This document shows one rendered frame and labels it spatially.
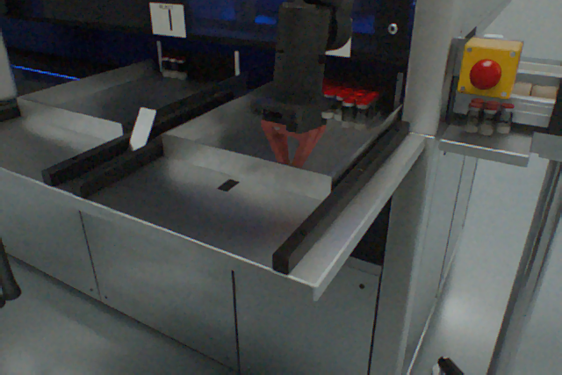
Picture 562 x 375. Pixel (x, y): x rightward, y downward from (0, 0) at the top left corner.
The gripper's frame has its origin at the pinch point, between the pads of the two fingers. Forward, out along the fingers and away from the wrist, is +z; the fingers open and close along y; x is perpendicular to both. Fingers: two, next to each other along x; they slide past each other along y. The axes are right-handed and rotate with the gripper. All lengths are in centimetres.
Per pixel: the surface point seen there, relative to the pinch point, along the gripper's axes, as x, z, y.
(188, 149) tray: 15.2, 0.2, -1.1
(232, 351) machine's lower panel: 30, 70, 36
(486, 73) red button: -18.0, -13.3, 19.8
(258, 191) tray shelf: 2.8, 2.5, -2.4
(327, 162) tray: -1.5, 0.6, 8.5
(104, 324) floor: 83, 86, 37
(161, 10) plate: 43, -17, 22
